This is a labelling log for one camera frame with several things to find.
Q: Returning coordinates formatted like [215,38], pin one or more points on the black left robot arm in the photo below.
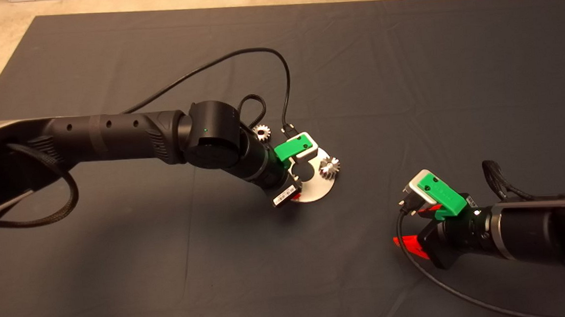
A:
[114,134]

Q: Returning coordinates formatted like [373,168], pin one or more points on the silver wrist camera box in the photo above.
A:
[311,149]
[414,187]

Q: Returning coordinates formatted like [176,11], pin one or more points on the green right camera mount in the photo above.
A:
[444,197]

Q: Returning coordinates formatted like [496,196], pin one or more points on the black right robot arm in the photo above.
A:
[527,231]

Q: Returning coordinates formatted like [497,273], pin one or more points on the green left camera mount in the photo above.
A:
[291,148]

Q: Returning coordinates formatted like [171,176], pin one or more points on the round metal carrier plate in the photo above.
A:
[316,188]

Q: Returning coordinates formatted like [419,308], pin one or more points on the dark grey table cloth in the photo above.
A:
[403,48]

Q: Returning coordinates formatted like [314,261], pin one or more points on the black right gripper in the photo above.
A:
[440,247]

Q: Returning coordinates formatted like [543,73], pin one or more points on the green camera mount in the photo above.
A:
[291,148]
[444,197]

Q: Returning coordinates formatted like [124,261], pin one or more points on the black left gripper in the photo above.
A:
[287,193]

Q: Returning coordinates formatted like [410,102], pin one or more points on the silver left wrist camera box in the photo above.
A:
[311,149]

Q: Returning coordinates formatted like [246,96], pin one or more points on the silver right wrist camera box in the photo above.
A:
[414,187]

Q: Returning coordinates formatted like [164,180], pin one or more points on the small steel planetary gear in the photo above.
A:
[262,132]
[330,167]

